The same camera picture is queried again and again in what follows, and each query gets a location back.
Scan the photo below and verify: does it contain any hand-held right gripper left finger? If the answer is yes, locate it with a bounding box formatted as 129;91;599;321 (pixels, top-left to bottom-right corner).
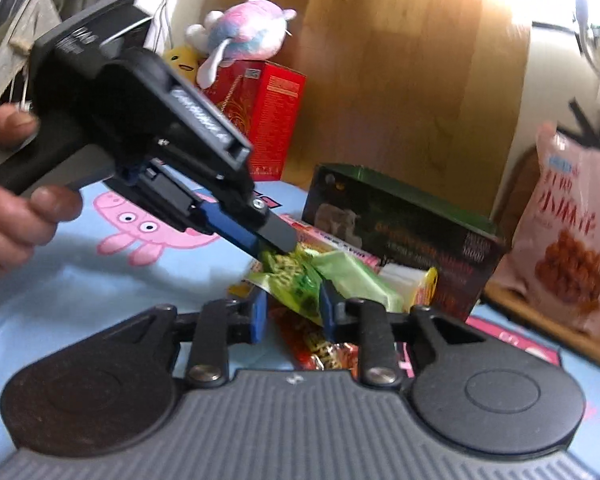
105;290;269;390

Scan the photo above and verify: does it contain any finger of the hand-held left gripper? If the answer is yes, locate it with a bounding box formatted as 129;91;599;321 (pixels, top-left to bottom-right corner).
245;199;298;254
110;157;265;263

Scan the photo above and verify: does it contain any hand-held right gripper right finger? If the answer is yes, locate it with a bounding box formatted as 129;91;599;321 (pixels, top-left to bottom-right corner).
320;280;488;390

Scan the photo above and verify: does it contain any orange snack packet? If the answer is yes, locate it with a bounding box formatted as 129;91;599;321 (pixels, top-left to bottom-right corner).
272;307;363;372

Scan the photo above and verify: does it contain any green patterned snack packet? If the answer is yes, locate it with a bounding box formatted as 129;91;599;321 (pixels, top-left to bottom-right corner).
245;247;331;323

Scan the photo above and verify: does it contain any black box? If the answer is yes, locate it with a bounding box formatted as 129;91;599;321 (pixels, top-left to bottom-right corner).
301;162;507;322

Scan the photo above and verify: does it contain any person's left hand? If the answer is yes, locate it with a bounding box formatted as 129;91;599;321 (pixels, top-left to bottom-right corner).
0;107;84;278

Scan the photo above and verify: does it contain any pink white snack packet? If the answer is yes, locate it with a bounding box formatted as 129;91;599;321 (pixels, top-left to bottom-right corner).
279;215;383;268

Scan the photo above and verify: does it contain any yellow plush toy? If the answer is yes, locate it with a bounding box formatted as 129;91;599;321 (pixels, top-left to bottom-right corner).
161;45;202;87

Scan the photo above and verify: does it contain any red box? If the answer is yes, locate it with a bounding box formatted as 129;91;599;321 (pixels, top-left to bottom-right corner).
200;59;308;182

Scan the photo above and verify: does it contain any pastel plush toy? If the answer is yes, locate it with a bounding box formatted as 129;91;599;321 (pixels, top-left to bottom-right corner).
185;0;299;87

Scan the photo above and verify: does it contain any brown cushion mat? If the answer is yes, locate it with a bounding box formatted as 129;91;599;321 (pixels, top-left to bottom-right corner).
481;145;600;377

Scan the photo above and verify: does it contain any wooden board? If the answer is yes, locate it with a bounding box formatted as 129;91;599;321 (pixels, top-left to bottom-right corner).
275;0;532;221

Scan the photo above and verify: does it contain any large pink snack bag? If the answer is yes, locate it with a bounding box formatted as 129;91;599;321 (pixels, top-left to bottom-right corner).
491;122;600;342

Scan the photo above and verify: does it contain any black tape strip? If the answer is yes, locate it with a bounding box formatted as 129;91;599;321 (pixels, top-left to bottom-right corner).
567;96;600;152

